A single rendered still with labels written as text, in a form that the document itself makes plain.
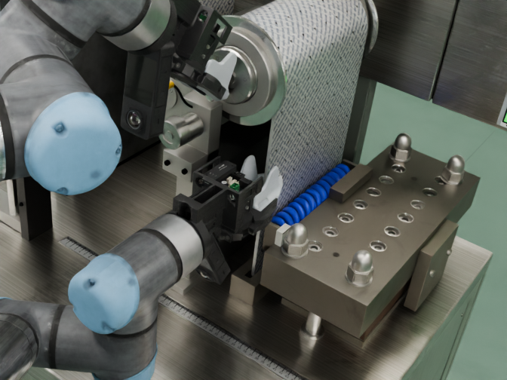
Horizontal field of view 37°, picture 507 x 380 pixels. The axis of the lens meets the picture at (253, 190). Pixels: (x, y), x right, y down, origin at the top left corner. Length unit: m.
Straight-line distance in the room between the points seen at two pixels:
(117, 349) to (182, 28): 0.36
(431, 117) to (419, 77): 2.48
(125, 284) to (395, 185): 0.55
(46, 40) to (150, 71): 0.16
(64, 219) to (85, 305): 0.47
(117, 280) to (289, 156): 0.36
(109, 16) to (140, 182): 0.68
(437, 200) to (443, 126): 2.45
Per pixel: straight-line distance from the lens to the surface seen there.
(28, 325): 0.89
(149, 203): 1.32
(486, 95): 1.20
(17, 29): 0.71
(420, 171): 1.27
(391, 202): 1.18
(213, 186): 0.92
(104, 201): 1.33
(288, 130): 1.03
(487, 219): 3.09
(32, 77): 0.64
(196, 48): 0.84
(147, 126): 0.85
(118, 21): 0.74
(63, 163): 0.59
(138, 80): 0.84
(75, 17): 0.70
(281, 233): 1.03
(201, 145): 1.03
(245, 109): 0.99
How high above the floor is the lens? 1.69
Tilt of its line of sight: 35 degrees down
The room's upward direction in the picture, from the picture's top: 7 degrees clockwise
